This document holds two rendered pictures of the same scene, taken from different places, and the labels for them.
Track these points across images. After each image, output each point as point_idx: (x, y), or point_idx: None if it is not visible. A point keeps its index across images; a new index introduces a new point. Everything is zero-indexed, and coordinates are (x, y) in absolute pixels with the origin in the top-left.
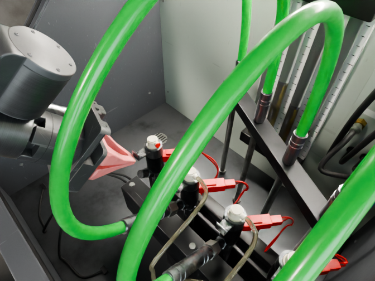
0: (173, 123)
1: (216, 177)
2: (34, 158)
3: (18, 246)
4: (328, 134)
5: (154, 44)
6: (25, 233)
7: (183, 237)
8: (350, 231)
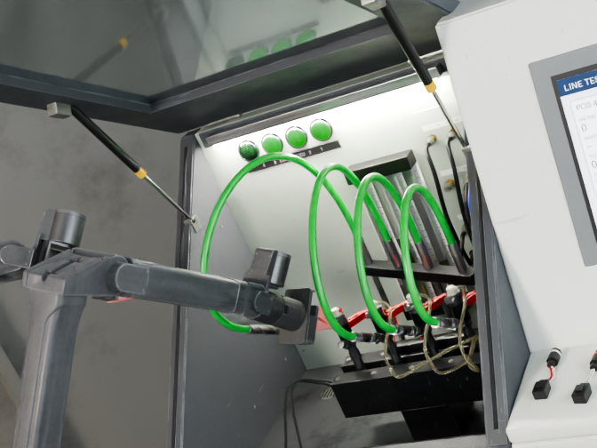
0: (332, 376)
1: (396, 321)
2: (288, 315)
3: None
4: None
5: None
6: None
7: (401, 369)
8: (406, 214)
